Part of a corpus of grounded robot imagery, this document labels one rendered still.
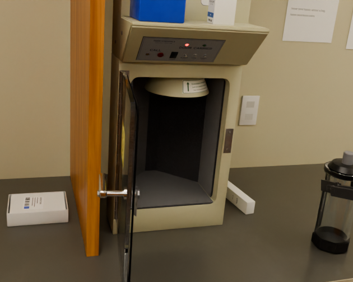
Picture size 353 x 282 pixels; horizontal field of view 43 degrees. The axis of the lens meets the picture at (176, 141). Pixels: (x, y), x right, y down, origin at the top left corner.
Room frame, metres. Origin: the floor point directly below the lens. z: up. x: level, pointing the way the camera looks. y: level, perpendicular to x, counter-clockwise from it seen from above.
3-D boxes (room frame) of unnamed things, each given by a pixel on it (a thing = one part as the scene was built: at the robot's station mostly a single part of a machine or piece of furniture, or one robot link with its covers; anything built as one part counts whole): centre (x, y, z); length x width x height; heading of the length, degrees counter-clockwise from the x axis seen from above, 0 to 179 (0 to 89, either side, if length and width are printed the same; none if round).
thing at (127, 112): (0.89, 0.11, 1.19); 0.30 x 0.01 x 0.40; 11
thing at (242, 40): (1.05, -0.02, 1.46); 0.32 x 0.12 x 0.10; 109
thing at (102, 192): (0.82, 0.12, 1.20); 0.10 x 0.05 x 0.03; 11
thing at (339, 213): (1.10, -0.45, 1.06); 0.11 x 0.11 x 0.21
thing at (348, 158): (1.10, -0.45, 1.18); 0.09 x 0.09 x 0.07
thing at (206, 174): (1.23, 0.04, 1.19); 0.26 x 0.24 x 0.35; 109
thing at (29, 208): (1.13, 0.37, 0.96); 0.16 x 0.12 x 0.04; 108
